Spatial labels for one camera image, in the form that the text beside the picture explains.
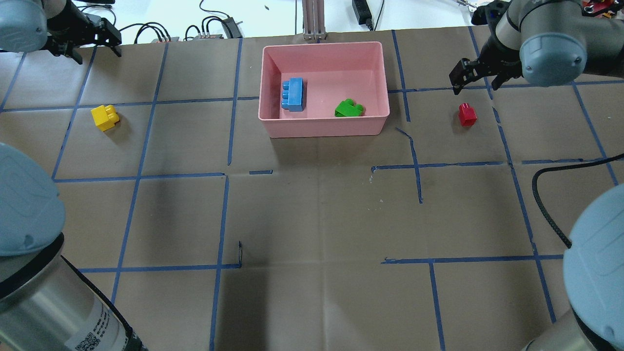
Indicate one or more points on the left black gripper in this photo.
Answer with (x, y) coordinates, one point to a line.
(65, 30)

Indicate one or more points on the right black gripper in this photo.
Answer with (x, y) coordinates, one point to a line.
(489, 54)

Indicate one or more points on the red toy block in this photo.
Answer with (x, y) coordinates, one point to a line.
(467, 115)

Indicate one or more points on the yellow toy block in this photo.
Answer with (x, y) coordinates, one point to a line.
(105, 117)

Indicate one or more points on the green toy block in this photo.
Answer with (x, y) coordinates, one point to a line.
(349, 108)

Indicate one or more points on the blue toy block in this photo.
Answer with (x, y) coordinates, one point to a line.
(293, 95)

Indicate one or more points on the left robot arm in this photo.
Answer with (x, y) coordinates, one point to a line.
(46, 303)

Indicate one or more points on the pink plastic box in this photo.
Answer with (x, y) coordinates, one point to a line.
(332, 73)

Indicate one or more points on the black power adapter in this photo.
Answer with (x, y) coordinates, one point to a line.
(362, 12)

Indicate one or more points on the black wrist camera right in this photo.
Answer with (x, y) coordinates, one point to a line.
(489, 13)

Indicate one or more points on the aluminium profile post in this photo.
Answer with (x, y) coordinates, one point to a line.
(314, 28)

